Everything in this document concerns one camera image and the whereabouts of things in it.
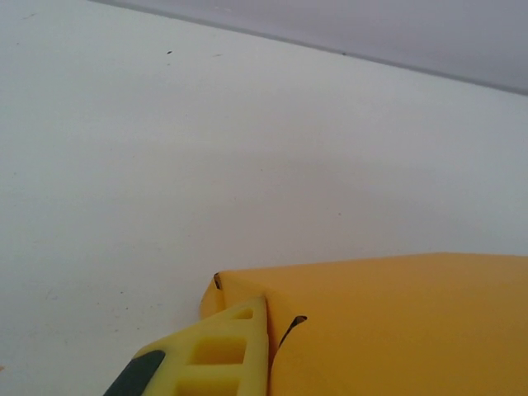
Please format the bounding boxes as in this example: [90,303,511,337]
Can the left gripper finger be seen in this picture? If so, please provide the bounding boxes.
[102,295,272,396]

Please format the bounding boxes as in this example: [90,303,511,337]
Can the orange paper box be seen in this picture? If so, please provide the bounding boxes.
[200,252,528,396]

